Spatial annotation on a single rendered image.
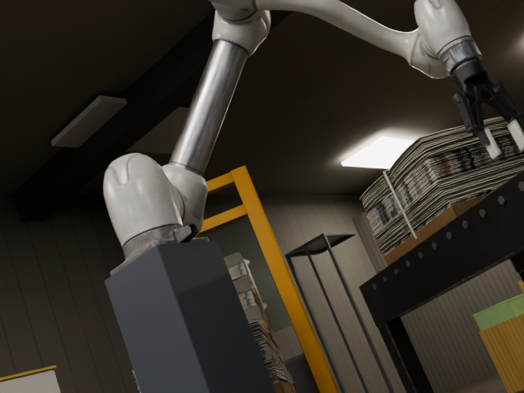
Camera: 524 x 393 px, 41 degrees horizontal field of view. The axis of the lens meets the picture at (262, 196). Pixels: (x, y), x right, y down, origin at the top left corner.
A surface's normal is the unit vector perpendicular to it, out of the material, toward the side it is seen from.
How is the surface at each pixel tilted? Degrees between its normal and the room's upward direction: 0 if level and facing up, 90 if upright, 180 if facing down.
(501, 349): 90
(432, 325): 90
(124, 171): 71
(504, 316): 90
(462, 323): 90
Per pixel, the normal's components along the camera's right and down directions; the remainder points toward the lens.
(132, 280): -0.61, 0.00
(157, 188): 0.54, -0.48
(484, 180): 0.26, -0.39
